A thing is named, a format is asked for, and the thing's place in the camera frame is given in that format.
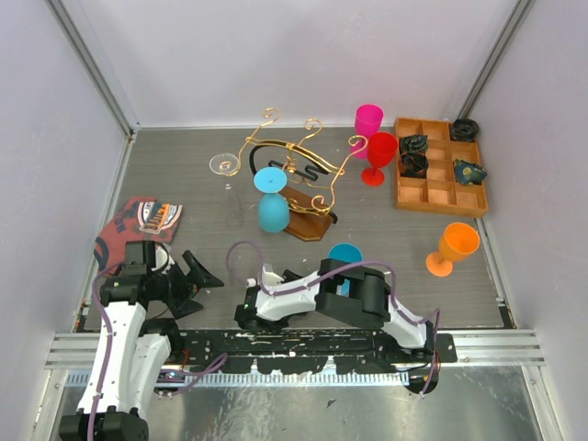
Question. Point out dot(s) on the rolled dark green tie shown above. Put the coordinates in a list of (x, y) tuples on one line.
[(414, 144)]

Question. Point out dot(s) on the light blue wine glass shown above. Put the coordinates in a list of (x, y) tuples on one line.
[(273, 210)]

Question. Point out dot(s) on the gold wire glass rack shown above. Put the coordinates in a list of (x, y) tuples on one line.
[(311, 168)]

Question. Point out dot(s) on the clear wine glass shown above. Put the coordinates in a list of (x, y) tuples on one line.
[(226, 165)]

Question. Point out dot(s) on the orange wine glass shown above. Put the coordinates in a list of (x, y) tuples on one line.
[(458, 242)]

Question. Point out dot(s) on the magenta wine glass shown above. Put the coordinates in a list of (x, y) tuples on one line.
[(367, 123)]

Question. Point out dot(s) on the rolled dark orange-patterned tie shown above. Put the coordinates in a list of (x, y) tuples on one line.
[(413, 165)]

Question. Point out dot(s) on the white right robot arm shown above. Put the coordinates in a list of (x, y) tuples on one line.
[(354, 294)]

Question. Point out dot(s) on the patterned folded cloth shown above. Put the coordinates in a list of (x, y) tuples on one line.
[(139, 219)]

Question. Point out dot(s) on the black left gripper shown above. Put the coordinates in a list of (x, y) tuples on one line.
[(182, 304)]

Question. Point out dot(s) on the wooden compartment tray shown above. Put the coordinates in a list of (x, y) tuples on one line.
[(436, 189)]

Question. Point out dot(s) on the red wine glass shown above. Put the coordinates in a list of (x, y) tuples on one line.
[(381, 149)]

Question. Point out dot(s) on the rolled black tie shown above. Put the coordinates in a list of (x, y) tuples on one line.
[(465, 130)]

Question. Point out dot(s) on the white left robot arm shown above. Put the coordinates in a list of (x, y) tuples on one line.
[(133, 344)]

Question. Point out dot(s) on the wooden rack base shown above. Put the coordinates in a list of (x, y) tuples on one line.
[(305, 226)]

